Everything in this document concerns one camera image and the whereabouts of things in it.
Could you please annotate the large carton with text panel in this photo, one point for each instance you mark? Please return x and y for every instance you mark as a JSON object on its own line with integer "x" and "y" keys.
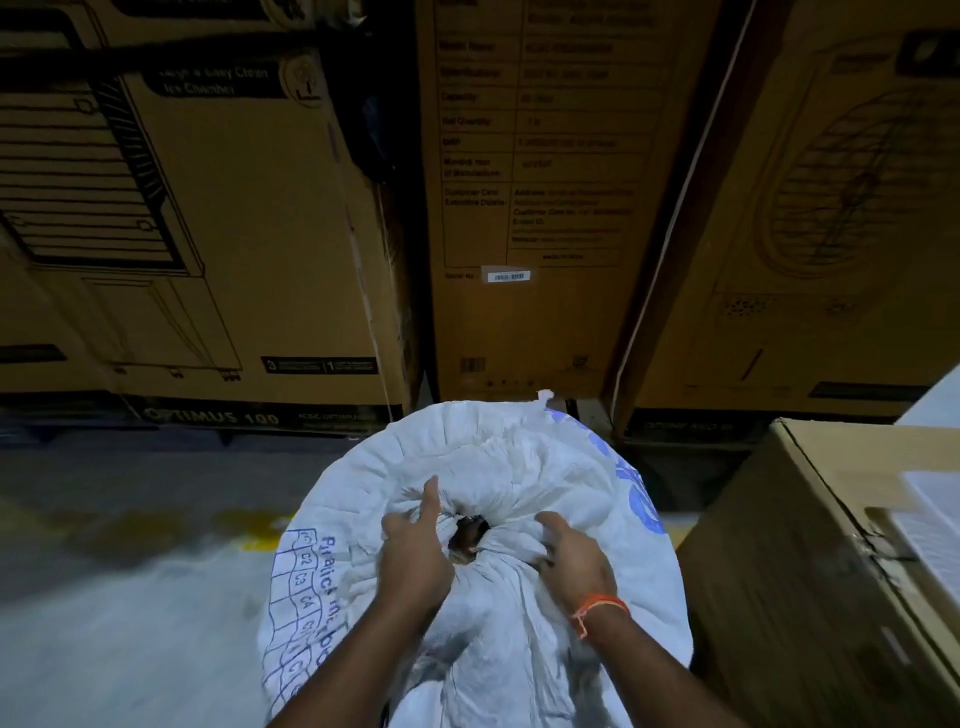
{"x": 562, "y": 315}

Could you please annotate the clear plastic container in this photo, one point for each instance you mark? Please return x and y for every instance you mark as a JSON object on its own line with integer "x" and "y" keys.
{"x": 930, "y": 525}

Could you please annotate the white barcode sticker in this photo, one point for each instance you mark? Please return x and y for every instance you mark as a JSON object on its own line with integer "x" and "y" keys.
{"x": 508, "y": 276}

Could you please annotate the person's right forearm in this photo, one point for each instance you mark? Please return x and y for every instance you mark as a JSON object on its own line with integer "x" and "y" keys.
{"x": 652, "y": 675}

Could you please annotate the person's left hand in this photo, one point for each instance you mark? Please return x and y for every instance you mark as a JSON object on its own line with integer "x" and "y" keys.
{"x": 416, "y": 562}

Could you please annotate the white woven sack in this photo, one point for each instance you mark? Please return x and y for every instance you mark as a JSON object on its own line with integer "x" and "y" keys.
{"x": 510, "y": 465}

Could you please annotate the stacked carton with black labels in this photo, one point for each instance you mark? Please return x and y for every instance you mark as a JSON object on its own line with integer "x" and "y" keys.
{"x": 187, "y": 19}

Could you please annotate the large carton with fan drawing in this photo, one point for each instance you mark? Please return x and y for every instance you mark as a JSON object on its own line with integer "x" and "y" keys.
{"x": 787, "y": 337}

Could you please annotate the person's left forearm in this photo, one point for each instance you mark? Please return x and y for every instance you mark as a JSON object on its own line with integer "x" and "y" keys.
{"x": 352, "y": 667}

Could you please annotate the person's right hand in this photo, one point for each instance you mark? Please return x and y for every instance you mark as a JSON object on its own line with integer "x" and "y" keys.
{"x": 581, "y": 574}

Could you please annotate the small brown cardboard box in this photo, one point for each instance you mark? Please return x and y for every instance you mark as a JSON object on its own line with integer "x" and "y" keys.
{"x": 787, "y": 600}

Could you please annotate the large carton with cabinet drawing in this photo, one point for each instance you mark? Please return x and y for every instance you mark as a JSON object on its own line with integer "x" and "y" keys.
{"x": 262, "y": 262}

